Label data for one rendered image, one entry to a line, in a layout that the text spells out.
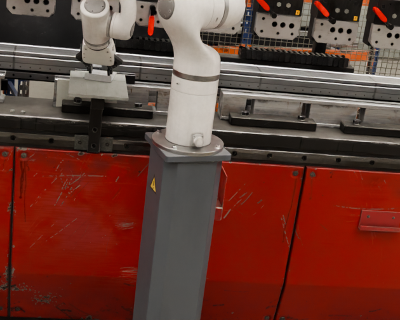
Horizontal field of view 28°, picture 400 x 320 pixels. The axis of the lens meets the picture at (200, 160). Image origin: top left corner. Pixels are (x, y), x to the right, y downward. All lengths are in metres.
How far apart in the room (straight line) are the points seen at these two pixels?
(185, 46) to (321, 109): 0.97
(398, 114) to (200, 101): 1.09
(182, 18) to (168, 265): 0.66
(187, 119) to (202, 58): 0.16
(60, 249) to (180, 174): 0.85
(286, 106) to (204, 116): 0.80
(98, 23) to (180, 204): 0.61
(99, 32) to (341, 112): 0.94
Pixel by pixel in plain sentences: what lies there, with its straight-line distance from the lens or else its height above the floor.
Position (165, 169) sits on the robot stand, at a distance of 2.03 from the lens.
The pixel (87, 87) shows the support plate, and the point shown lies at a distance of 2.49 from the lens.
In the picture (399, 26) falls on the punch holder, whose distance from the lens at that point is 2.81.
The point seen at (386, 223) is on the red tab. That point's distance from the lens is 2.91.
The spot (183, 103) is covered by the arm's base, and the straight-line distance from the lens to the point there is 2.00.
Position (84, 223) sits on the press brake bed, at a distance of 2.72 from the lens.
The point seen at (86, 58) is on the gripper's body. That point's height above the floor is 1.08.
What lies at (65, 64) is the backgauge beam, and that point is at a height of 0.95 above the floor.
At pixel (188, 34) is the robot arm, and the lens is 1.92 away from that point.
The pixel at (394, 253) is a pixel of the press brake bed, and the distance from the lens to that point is 2.99.
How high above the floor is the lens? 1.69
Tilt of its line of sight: 20 degrees down
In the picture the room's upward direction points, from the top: 7 degrees clockwise
